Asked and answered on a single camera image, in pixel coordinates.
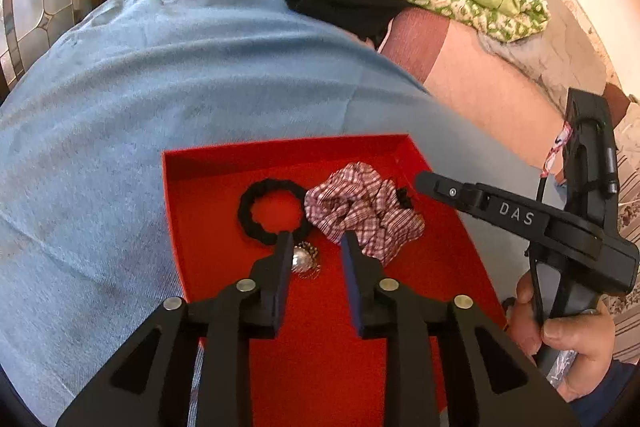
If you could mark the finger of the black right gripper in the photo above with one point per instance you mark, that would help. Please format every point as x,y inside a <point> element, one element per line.
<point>470,198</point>

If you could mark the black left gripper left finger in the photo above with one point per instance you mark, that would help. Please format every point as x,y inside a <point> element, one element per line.
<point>250,308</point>

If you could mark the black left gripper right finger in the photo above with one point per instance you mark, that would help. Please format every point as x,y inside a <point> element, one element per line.
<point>383,308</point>

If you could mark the pearl gold brooch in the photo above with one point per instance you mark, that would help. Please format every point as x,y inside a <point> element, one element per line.
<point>305,261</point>

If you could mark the red plaid fabric scrunchie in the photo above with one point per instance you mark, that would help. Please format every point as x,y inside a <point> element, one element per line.
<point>356,198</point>

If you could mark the person's right hand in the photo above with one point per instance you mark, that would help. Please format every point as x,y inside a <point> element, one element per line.
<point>590,335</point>

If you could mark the pink bolster pillow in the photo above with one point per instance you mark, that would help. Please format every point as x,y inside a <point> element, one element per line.
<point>447,59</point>

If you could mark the red shallow tray box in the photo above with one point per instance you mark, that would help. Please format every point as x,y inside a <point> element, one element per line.
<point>317,371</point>

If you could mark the grey pillow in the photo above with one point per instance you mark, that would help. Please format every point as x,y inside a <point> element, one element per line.
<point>560,58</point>

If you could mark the black cloth under quilt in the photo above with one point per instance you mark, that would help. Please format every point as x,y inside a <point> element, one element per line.
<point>368,20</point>

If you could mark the light blue bed sheet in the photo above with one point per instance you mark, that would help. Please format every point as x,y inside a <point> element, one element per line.
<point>85,252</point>

